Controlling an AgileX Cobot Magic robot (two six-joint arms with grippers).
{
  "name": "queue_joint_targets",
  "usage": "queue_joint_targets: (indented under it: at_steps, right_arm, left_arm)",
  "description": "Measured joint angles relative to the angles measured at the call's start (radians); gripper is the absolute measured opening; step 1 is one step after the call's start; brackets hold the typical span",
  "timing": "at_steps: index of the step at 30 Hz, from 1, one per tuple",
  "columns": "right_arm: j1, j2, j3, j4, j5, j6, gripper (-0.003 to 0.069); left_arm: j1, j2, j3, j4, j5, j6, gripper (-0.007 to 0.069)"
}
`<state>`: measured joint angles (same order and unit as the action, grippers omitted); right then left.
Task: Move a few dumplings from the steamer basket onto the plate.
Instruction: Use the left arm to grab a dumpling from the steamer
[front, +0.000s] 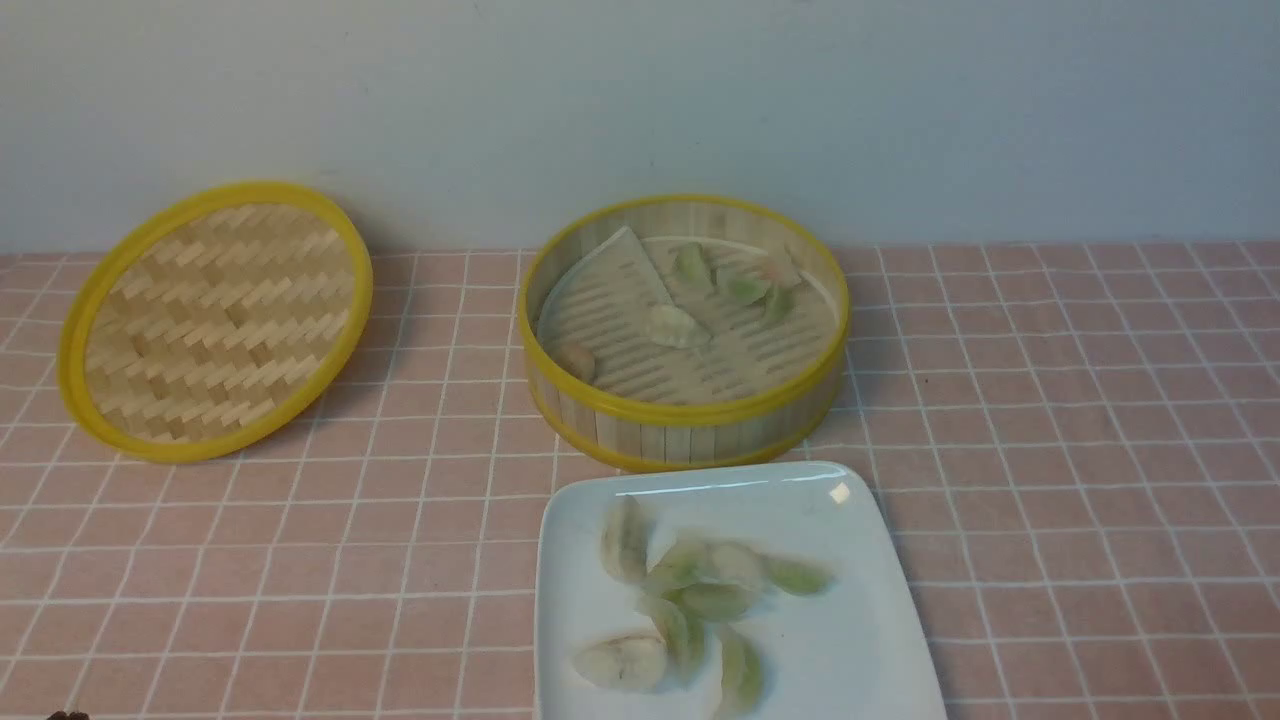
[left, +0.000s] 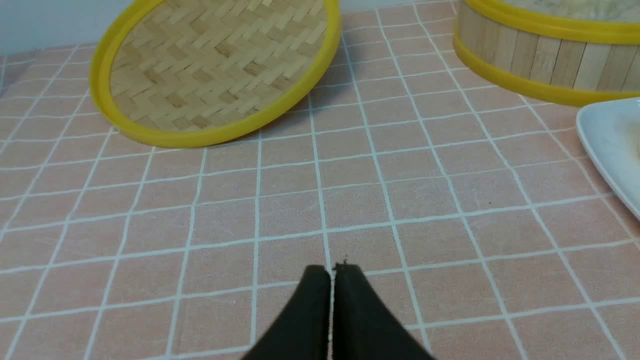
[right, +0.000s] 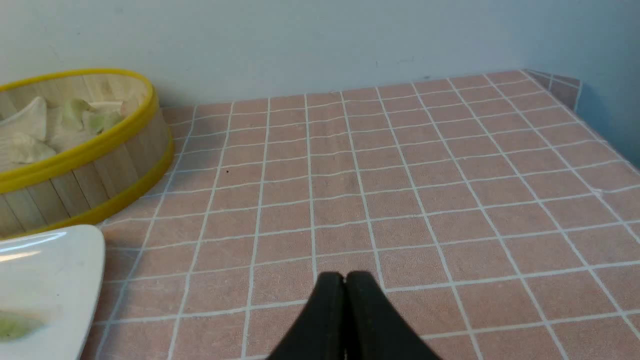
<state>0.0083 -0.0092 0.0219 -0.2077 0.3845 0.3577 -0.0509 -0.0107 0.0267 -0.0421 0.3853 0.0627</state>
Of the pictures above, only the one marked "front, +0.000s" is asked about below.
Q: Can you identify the white dumpling plate bottom left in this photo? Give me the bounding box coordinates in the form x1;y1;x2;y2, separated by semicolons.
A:
571;634;668;693

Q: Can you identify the brownish dumpling steamer front left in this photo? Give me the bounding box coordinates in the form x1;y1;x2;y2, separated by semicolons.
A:
556;342;596;384

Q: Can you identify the green dumpling plate centre left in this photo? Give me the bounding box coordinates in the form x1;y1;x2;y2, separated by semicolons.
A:
641;537;707;594

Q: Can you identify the white square plate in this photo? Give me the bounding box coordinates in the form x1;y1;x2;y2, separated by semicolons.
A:
534;461;946;719

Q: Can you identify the green dumpling steamer back middle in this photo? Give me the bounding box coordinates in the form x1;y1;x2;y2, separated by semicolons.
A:
716;268;773;307

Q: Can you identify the woven bamboo steamer lid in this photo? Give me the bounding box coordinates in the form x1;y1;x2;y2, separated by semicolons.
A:
58;181;374;464

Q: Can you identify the green dumpling steamer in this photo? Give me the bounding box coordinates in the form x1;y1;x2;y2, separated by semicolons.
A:
672;241;716;296
716;268;773;307

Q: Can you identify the green dumpling plate right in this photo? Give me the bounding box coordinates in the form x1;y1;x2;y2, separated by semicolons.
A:
764;556;835;597

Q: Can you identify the green dumpling plate middle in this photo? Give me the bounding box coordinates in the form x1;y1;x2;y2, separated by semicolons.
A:
673;583;758;623

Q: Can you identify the green dumpling plate lower centre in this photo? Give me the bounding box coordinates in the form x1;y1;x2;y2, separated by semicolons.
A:
637;594;705;684

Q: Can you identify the pale dumpling plate centre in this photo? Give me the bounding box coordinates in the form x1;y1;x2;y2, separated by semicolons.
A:
705;541;769;593

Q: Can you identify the green dumpling steamer back left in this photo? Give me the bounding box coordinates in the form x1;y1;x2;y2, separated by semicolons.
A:
672;241;716;296

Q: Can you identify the green dumpling plate bottom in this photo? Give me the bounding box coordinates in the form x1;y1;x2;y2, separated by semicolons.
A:
713;625;765;719

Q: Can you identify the green dumpling plate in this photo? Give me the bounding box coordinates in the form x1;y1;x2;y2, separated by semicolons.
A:
713;625;765;719
673;583;758;623
637;594;705;684
641;537;707;594
764;556;835;597

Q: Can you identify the bamboo steamer basket yellow rim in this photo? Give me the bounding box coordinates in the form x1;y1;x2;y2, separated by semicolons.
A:
517;193;852;471

